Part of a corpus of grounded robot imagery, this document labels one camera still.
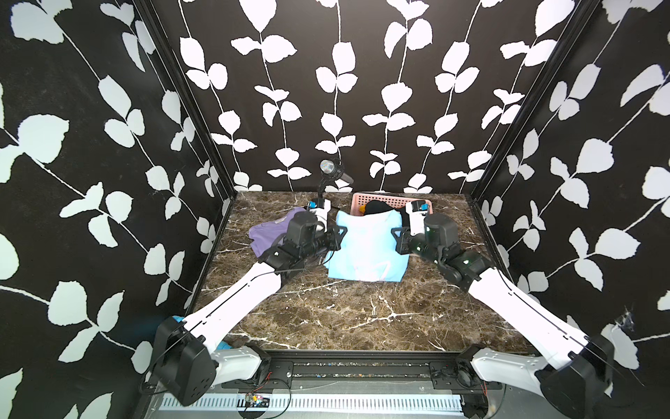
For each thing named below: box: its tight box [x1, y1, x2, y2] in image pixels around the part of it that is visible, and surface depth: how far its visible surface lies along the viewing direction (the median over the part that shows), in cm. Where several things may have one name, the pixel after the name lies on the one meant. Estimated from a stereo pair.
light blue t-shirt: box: [323, 209, 410, 282], surface depth 78 cm
